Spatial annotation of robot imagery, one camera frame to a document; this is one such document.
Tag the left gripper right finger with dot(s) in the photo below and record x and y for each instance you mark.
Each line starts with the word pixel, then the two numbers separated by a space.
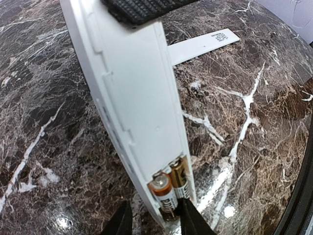
pixel 191 221

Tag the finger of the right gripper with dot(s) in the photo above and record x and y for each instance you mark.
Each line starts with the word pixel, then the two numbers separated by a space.
pixel 139 12

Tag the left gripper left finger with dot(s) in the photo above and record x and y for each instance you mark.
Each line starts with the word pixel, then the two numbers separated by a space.
pixel 121 222

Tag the small AAA battery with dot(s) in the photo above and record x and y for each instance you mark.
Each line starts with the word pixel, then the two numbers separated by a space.
pixel 161 187

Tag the white remote control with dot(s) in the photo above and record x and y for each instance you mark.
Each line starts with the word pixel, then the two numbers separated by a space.
pixel 132 83

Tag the white battery cover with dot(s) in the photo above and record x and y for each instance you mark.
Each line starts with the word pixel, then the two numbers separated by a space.
pixel 188 49

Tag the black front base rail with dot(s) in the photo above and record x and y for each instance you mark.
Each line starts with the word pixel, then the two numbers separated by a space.
pixel 299 211

